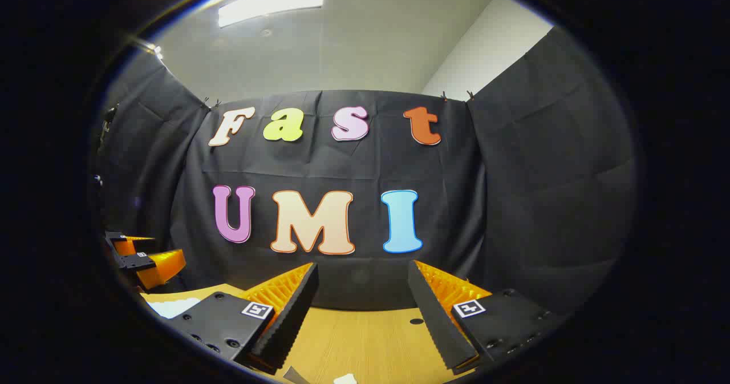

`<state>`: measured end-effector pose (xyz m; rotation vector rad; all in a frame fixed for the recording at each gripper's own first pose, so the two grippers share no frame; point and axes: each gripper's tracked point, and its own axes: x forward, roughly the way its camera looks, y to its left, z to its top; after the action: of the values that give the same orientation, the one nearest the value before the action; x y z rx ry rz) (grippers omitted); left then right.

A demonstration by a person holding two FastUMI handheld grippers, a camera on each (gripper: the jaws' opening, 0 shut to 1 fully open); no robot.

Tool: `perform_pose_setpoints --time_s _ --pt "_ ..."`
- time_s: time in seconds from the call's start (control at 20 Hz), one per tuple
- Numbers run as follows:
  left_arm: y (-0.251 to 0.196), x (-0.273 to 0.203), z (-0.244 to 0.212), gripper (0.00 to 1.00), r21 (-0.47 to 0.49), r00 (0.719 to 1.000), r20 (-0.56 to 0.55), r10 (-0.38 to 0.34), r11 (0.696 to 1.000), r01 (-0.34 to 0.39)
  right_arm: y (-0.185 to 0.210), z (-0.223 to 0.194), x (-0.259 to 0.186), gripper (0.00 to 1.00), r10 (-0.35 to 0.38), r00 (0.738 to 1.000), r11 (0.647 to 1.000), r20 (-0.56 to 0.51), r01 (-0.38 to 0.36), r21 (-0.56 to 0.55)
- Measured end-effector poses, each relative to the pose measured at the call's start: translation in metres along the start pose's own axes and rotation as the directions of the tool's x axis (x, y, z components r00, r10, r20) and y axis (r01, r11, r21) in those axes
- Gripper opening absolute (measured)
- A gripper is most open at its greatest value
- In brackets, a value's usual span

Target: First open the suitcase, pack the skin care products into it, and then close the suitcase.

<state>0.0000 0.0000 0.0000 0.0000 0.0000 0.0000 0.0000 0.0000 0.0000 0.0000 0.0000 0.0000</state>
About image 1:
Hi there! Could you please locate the black backdrop cloth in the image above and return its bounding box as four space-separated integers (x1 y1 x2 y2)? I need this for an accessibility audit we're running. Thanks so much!
91 26 638 316

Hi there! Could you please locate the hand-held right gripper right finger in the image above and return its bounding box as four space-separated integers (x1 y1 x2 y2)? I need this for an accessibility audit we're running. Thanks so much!
407 260 565 373

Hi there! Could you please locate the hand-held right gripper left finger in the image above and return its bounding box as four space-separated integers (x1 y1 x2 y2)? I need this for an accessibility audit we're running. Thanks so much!
161 261 320 376

